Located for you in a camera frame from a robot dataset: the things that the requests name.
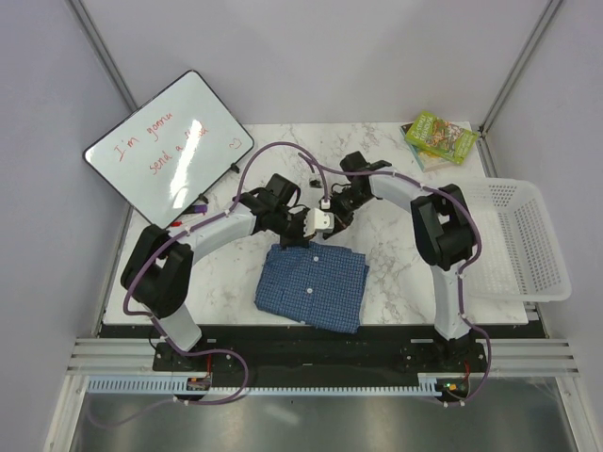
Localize whiteboard with red writing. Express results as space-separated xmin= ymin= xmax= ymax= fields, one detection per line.
xmin=83 ymin=70 xmax=254 ymax=228

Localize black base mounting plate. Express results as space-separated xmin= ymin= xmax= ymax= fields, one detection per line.
xmin=153 ymin=326 xmax=486 ymax=387

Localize green illustrated book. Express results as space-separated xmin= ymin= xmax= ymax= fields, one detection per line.
xmin=400 ymin=111 xmax=478 ymax=172

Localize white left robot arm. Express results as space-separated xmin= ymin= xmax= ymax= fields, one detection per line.
xmin=121 ymin=174 xmax=320 ymax=370

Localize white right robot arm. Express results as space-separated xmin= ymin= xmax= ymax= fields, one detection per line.
xmin=323 ymin=152 xmax=481 ymax=371

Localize left grey corner post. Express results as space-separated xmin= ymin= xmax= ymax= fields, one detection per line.
xmin=66 ymin=0 xmax=139 ymax=113

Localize right grey corner post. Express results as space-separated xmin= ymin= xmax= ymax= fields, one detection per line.
xmin=479 ymin=0 xmax=564 ymax=138

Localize blue checked long sleeve shirt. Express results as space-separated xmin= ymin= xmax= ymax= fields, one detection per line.
xmin=254 ymin=242 xmax=369 ymax=334

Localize white perforated plastic basket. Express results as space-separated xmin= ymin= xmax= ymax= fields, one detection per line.
xmin=458 ymin=178 xmax=572 ymax=302

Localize aluminium frame rails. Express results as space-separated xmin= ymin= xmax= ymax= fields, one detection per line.
xmin=44 ymin=303 xmax=602 ymax=451

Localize white slotted cable duct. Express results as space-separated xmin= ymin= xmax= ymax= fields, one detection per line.
xmin=87 ymin=375 xmax=444 ymax=397

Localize grey corner post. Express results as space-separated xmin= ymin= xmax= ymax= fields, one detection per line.
xmin=66 ymin=0 xmax=139 ymax=113
xmin=479 ymin=0 xmax=564 ymax=138

